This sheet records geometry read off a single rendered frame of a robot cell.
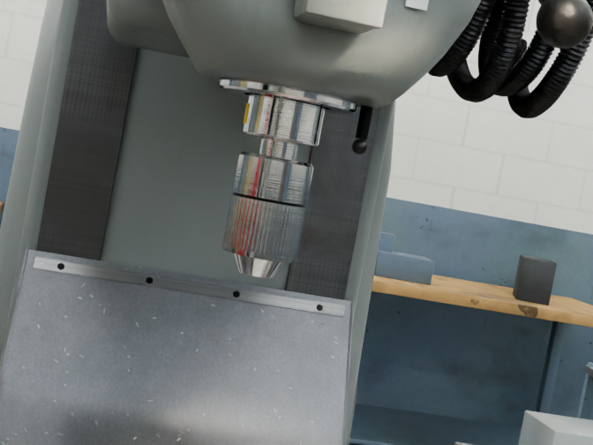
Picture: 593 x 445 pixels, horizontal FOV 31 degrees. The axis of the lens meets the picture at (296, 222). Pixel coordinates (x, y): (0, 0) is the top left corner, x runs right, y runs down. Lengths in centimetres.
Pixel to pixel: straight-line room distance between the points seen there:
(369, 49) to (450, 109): 453
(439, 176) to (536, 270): 79
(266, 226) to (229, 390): 39
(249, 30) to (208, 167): 46
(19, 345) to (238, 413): 21
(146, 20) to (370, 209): 38
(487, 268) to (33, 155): 428
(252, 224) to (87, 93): 41
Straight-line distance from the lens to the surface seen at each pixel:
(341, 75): 57
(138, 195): 101
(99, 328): 99
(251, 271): 64
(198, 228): 102
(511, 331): 528
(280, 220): 63
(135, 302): 100
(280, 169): 62
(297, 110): 63
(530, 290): 458
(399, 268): 440
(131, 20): 75
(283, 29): 56
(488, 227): 517
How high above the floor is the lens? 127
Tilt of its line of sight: 3 degrees down
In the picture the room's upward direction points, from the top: 10 degrees clockwise
